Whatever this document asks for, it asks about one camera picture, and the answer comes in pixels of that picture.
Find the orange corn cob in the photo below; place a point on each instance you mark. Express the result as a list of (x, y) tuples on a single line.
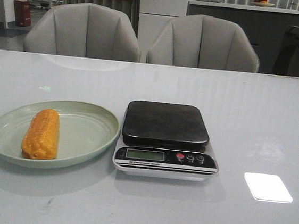
[(42, 137)]

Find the black electronic kitchen scale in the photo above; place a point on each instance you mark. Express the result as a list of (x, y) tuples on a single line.
[(165, 140)]

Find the right grey upholstered chair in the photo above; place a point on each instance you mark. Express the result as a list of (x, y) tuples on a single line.
[(202, 41)]

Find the grey upholstered chair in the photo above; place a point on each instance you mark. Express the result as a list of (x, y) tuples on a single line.
[(84, 30), (202, 41)]

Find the left grey upholstered chair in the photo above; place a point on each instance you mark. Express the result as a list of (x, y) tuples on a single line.
[(84, 30)]

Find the pale green plate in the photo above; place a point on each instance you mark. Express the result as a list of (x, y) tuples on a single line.
[(86, 131)]

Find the white cabinet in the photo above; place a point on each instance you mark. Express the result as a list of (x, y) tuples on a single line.
[(153, 14)]

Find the dark grey counter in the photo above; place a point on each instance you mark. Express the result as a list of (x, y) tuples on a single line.
[(264, 26)]

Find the fruit plate on counter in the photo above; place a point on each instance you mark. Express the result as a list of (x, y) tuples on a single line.
[(261, 3)]

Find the red bin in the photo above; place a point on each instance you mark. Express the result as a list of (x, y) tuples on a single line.
[(22, 13)]

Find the dark appliance at right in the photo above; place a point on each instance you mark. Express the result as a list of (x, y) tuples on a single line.
[(287, 61)]

